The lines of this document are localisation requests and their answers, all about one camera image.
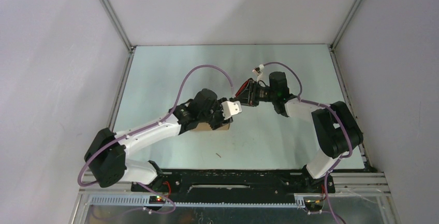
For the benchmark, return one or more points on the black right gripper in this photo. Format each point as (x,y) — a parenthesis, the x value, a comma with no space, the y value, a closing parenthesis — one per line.
(248,96)

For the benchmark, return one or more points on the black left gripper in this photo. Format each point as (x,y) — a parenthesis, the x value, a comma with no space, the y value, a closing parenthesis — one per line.
(221,121)

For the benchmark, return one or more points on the red black utility knife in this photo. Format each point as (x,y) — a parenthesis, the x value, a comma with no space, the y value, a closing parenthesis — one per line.
(242,88)

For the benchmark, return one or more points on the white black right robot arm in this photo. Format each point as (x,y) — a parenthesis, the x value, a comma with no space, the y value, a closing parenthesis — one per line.
(335,127)

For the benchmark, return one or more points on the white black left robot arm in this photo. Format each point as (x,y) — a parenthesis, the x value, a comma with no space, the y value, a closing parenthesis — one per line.
(109,157)

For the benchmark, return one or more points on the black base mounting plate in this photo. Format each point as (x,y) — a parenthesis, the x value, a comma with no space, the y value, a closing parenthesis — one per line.
(238,186)

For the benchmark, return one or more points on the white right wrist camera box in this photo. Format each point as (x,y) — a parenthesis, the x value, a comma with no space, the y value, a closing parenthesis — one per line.
(258,72)

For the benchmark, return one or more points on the aluminium frame rail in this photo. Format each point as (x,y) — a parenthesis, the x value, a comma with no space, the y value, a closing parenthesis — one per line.
(347,183)

